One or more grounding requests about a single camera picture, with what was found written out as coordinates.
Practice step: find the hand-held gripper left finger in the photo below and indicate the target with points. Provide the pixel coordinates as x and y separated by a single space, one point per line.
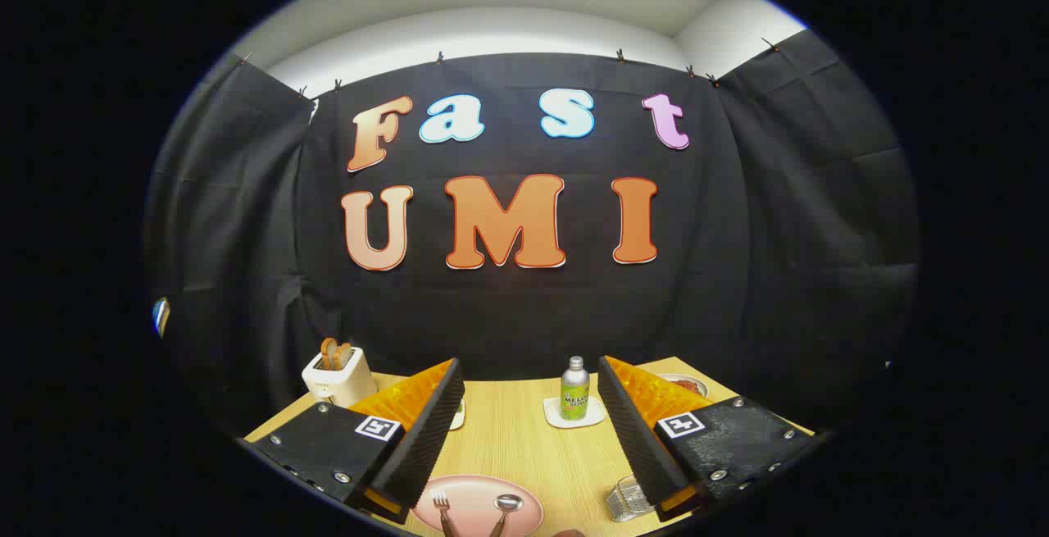
426 430

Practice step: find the green soda bottle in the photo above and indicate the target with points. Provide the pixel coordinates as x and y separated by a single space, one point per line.
575 398

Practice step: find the white toaster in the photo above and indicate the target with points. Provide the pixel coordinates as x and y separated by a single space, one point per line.
344 381

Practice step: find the pink plate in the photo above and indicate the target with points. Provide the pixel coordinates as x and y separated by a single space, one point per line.
471 504

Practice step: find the brown toast slice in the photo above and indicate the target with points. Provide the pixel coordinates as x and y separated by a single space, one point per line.
328 352
343 355

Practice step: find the row of small cloth clips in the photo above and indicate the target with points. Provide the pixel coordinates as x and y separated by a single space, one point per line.
440 56

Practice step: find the white square coaster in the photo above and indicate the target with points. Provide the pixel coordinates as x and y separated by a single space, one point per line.
594 416

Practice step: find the white oval dish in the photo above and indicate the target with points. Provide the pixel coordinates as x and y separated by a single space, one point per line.
668 378

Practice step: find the red meat piece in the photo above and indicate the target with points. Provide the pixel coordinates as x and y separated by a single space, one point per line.
692 388

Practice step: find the white divided snack tray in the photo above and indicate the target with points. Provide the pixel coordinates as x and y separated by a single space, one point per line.
458 416

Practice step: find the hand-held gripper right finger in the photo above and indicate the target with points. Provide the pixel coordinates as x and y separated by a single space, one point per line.
635 430

